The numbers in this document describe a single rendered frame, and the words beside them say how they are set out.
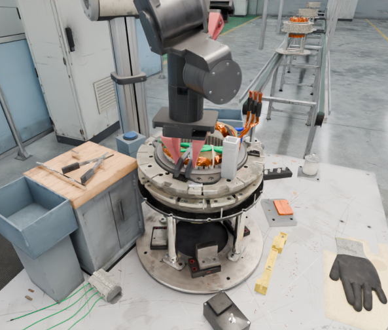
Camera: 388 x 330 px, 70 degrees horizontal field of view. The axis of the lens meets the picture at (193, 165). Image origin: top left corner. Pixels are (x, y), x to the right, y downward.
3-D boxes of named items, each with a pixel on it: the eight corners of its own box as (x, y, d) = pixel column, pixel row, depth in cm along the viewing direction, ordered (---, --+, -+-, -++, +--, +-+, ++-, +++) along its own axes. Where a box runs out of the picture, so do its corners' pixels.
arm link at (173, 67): (192, 37, 44) (159, 40, 41) (218, 44, 39) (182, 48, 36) (192, 82, 47) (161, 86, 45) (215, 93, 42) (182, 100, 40)
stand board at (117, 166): (75, 209, 60) (72, 201, 59) (25, 181, 69) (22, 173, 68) (138, 166, 74) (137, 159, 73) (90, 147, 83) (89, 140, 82)
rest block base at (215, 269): (187, 262, 77) (187, 258, 76) (214, 256, 79) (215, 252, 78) (192, 278, 73) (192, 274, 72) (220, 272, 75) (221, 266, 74)
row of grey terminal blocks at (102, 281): (125, 293, 72) (123, 283, 70) (110, 308, 69) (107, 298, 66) (101, 272, 77) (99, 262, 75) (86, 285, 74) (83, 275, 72)
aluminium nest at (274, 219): (296, 226, 92) (298, 220, 91) (269, 226, 92) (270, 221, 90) (284, 201, 102) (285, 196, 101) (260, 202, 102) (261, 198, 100)
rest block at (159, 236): (167, 232, 85) (167, 226, 84) (166, 245, 80) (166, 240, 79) (154, 232, 85) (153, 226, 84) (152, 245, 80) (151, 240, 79)
